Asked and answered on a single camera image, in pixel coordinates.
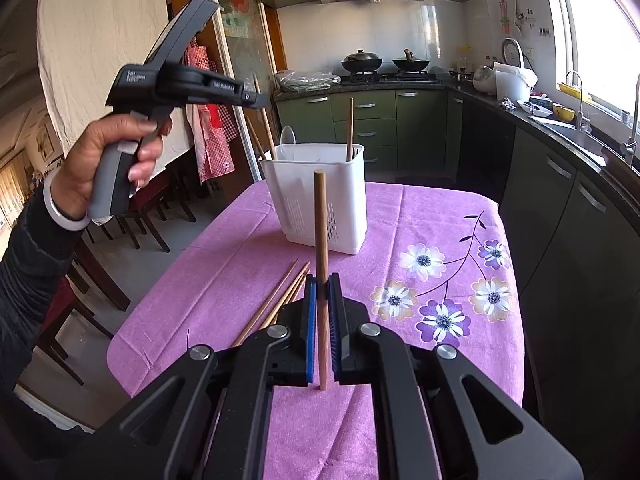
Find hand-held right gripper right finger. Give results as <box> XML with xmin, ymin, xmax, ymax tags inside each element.
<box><xmin>327</xmin><ymin>272</ymin><xmax>586</xmax><ymax>480</ymax></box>

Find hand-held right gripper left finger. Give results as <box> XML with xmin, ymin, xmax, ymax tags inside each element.
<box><xmin>65</xmin><ymin>277</ymin><xmax>321</xmax><ymax>480</ymax></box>

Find bunch of wooden chopsticks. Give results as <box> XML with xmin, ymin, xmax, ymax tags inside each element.
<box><xmin>229</xmin><ymin>259</ymin><xmax>312</xmax><ymax>348</ymax></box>

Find white plastic utensil holder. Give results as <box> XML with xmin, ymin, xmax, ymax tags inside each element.
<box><xmin>257</xmin><ymin>142</ymin><xmax>369</xmax><ymax>256</ymax></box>

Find person's left forearm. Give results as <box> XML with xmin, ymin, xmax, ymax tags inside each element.
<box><xmin>0</xmin><ymin>180</ymin><xmax>101</xmax><ymax>461</ymax></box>

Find person's left hand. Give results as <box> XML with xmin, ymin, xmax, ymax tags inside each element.
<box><xmin>50</xmin><ymin>112</ymin><xmax>174</xmax><ymax>222</ymax></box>

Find clear plastic bag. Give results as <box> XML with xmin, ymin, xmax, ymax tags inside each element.
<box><xmin>274</xmin><ymin>69</ymin><xmax>342</xmax><ymax>94</ymax></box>

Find pink apron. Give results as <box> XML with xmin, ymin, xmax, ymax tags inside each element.
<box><xmin>185</xmin><ymin>42</ymin><xmax>240</xmax><ymax>184</ymax></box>

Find sliding glass door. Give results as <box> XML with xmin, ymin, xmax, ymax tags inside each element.
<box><xmin>210</xmin><ymin>0</ymin><xmax>283</xmax><ymax>183</ymax></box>

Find white hanging sheet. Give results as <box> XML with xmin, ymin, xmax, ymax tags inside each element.
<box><xmin>36</xmin><ymin>0</ymin><xmax>197</xmax><ymax>227</ymax></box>

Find black lidded wok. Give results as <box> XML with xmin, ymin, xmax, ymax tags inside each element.
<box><xmin>341</xmin><ymin>49</ymin><xmax>384</xmax><ymax>75</ymax></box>

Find dark wooden chair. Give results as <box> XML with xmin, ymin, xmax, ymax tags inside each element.
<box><xmin>119</xmin><ymin>159</ymin><xmax>199</xmax><ymax>254</ymax></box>
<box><xmin>81</xmin><ymin>214</ymin><xmax>117</xmax><ymax>247</ymax></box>

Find gas stove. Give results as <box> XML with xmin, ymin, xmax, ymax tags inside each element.
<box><xmin>340</xmin><ymin>71</ymin><xmax>444</xmax><ymax>85</ymax></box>

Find green base cabinets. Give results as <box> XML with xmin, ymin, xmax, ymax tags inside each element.
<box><xmin>275</xmin><ymin>87</ymin><xmax>451</xmax><ymax>182</ymax></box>

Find purple floral tablecloth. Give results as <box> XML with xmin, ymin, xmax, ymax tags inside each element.
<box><xmin>106</xmin><ymin>180</ymin><xmax>526</xmax><ymax>480</ymax></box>

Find black kitchen countertop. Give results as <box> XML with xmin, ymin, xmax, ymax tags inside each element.
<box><xmin>272</xmin><ymin>77</ymin><xmax>640</xmax><ymax>221</ymax></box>

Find white rice cooker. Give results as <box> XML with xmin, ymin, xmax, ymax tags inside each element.
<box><xmin>472</xmin><ymin>37</ymin><xmax>526</xmax><ymax>96</ymax></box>

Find dark base cabinets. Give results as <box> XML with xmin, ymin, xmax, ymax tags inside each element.
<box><xmin>444</xmin><ymin>90</ymin><xmax>640</xmax><ymax>461</ymax></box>

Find white plastic bucket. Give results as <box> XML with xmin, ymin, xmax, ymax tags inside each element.
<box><xmin>492</xmin><ymin>61</ymin><xmax>539</xmax><ymax>104</ymax></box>

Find hanging kitchen tools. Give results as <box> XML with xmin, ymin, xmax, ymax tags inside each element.
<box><xmin>497</xmin><ymin>0</ymin><xmax>539</xmax><ymax>36</ymax></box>

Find white bowl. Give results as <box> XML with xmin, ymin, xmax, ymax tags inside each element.
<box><xmin>517</xmin><ymin>100</ymin><xmax>554</xmax><ymax>119</ymax></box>

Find steel sink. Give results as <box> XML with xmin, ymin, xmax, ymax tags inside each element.
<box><xmin>530</xmin><ymin>115</ymin><xmax>617</xmax><ymax>161</ymax></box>

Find yellow tray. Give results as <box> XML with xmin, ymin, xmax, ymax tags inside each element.
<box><xmin>557</xmin><ymin>81</ymin><xmax>594</xmax><ymax>104</ymax></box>

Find short steel faucet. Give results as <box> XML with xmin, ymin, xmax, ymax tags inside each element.
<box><xmin>565</xmin><ymin>71</ymin><xmax>592</xmax><ymax>131</ymax></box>

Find wooden cutting board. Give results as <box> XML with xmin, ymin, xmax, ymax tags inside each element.
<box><xmin>600</xmin><ymin>146</ymin><xmax>640</xmax><ymax>182</ymax></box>

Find window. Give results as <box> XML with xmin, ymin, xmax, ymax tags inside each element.
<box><xmin>537</xmin><ymin>0</ymin><xmax>640</xmax><ymax>122</ymax></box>

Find tall steel faucet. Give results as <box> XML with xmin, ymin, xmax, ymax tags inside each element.
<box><xmin>620</xmin><ymin>75</ymin><xmax>640</xmax><ymax>166</ymax></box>

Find black wok with handle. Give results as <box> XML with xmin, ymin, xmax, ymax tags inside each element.
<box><xmin>391</xmin><ymin>49</ymin><xmax>431</xmax><ymax>74</ymax></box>

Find white bangle bracelet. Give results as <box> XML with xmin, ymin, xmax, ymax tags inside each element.
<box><xmin>43</xmin><ymin>176</ymin><xmax>92</xmax><ymax>232</ymax></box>

